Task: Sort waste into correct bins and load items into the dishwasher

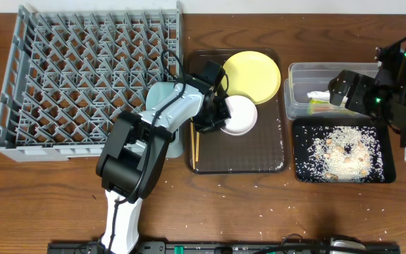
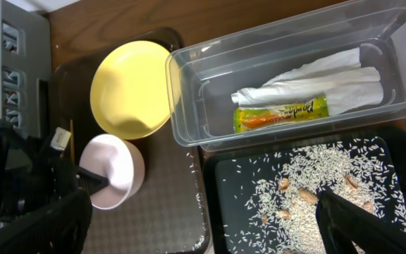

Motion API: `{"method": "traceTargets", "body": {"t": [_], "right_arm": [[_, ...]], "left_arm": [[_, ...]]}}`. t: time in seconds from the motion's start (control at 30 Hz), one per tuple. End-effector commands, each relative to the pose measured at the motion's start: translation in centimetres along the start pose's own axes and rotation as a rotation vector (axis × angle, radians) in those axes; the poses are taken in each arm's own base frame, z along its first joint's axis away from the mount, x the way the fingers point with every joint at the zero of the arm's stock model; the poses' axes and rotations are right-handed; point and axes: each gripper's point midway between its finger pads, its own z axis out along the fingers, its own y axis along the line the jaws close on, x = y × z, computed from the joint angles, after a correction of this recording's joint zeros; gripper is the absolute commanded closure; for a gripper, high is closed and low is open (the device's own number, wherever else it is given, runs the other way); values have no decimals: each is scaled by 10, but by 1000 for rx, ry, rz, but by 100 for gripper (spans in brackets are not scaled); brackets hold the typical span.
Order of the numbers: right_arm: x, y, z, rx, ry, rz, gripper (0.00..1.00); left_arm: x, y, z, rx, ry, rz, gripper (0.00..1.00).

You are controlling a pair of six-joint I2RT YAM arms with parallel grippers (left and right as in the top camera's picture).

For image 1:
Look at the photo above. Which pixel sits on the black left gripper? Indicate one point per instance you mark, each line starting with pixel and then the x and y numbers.
pixel 213 118

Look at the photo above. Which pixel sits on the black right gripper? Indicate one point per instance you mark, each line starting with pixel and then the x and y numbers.
pixel 363 84

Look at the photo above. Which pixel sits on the yellow plate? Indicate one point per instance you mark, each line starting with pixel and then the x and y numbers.
pixel 253 75

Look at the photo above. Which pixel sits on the white napkin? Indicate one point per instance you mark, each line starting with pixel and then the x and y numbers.
pixel 319 95

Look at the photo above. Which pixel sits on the pink bowl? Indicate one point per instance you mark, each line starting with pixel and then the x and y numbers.
pixel 243 115

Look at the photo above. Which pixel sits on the wooden chopstick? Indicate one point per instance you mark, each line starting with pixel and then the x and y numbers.
pixel 197 147
pixel 192 142

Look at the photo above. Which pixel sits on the green snack wrapper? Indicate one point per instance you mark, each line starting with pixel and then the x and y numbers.
pixel 318 106

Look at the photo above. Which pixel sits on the light blue bowl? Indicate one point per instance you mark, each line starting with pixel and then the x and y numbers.
pixel 157 93

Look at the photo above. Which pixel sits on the rice and nuts waste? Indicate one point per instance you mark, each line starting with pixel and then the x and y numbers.
pixel 338 154

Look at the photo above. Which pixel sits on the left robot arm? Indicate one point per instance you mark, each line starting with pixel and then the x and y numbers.
pixel 133 157

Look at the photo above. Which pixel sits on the black waste tray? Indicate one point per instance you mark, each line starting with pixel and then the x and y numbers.
pixel 382 130

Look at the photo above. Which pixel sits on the grey dishwasher rack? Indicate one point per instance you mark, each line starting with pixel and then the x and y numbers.
pixel 70 74

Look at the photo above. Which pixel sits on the clear plastic bin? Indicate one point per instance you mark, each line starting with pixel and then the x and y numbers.
pixel 305 77

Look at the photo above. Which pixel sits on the brown serving tray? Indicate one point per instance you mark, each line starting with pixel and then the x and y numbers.
pixel 264 149

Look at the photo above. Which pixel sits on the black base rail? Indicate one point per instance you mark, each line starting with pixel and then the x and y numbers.
pixel 158 247

